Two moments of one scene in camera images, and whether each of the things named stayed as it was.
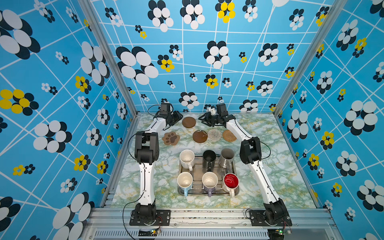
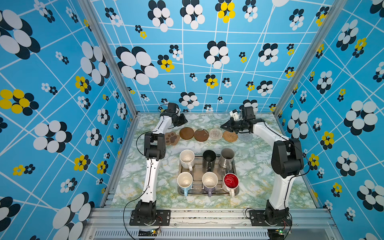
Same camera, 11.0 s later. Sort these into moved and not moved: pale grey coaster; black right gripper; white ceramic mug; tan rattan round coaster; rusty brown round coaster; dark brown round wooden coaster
Moved: dark brown round wooden coaster; black right gripper
Not moved: tan rattan round coaster; white ceramic mug; rusty brown round coaster; pale grey coaster
